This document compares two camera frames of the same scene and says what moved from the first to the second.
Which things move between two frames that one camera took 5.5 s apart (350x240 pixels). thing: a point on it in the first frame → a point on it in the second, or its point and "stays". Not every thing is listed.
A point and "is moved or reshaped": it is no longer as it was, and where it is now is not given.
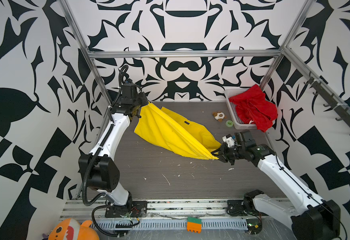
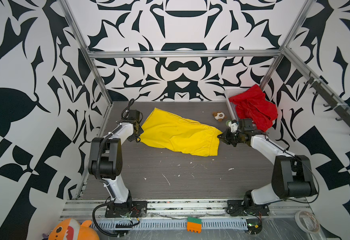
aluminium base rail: (76, 209) stays
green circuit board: (254, 225) stays
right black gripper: (223, 155) → (226, 137)
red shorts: (252, 106) stays
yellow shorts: (179, 134) is moved or reshaped
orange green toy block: (194, 224) stays
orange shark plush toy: (69, 229) stays
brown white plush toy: (219, 116) stays
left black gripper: (143, 101) → (140, 131)
